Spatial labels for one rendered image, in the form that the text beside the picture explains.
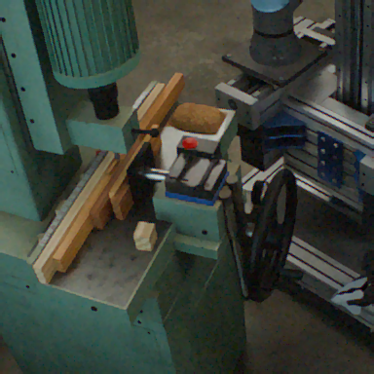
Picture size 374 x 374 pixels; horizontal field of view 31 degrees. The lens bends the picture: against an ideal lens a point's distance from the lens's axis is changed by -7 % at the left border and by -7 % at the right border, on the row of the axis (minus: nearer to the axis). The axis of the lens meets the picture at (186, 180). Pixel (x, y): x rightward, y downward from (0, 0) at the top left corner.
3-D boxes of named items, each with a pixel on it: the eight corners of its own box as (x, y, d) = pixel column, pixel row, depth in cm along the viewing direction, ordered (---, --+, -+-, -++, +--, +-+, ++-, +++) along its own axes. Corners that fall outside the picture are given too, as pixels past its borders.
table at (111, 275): (176, 341, 128) (172, 323, 124) (40, 299, 139) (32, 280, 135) (276, 136, 167) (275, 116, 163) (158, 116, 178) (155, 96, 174)
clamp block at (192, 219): (219, 244, 141) (215, 212, 135) (157, 230, 146) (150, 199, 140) (244, 193, 151) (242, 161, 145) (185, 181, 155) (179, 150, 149)
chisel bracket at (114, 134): (129, 161, 145) (122, 128, 139) (71, 149, 150) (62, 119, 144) (143, 137, 150) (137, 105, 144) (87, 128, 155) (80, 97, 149)
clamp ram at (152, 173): (166, 209, 145) (160, 176, 139) (132, 203, 147) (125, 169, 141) (183, 179, 151) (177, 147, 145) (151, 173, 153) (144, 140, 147)
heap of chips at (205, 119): (216, 134, 161) (214, 125, 159) (165, 126, 165) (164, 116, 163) (229, 112, 166) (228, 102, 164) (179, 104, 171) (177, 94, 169)
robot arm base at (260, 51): (271, 33, 206) (269, 6, 199) (311, 50, 197) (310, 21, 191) (239, 55, 199) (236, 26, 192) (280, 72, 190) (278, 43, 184)
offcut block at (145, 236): (152, 251, 138) (148, 238, 135) (136, 249, 139) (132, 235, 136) (157, 237, 140) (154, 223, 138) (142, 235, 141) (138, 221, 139)
